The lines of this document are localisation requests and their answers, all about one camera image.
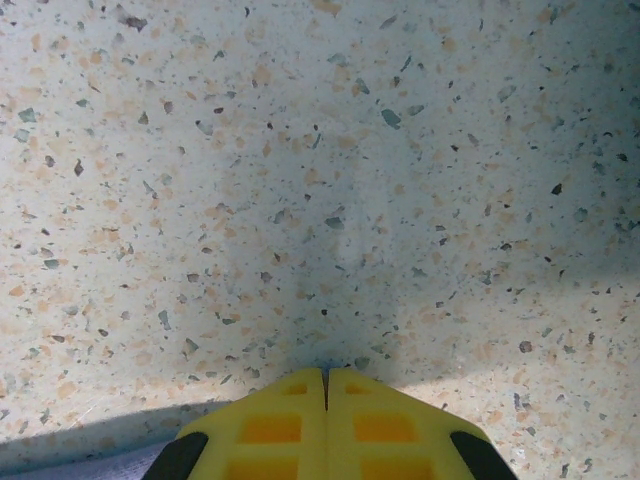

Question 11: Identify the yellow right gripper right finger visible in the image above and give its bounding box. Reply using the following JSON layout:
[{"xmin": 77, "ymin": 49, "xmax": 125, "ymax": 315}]
[{"xmin": 327, "ymin": 368, "xmax": 516, "ymax": 480}]

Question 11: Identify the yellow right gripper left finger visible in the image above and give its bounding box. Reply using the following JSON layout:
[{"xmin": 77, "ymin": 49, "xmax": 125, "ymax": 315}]
[{"xmin": 147, "ymin": 367, "xmax": 327, "ymax": 480}]

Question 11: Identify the purple t-shirt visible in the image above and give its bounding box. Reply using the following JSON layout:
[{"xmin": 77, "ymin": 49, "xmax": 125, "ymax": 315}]
[{"xmin": 0, "ymin": 402, "xmax": 176, "ymax": 480}]

